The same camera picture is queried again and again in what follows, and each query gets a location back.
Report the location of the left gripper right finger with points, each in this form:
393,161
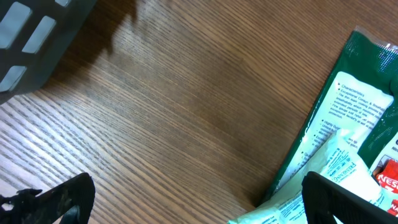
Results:
326,202

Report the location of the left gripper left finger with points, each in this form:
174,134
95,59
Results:
69,202

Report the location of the light green snack pouch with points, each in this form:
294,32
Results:
336,161

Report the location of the red Nescafe coffee stick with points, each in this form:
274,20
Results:
388,180

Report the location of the green 3M gloves package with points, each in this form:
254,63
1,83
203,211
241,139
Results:
359,94

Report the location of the grey plastic mesh basket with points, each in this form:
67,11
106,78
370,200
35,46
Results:
34,36

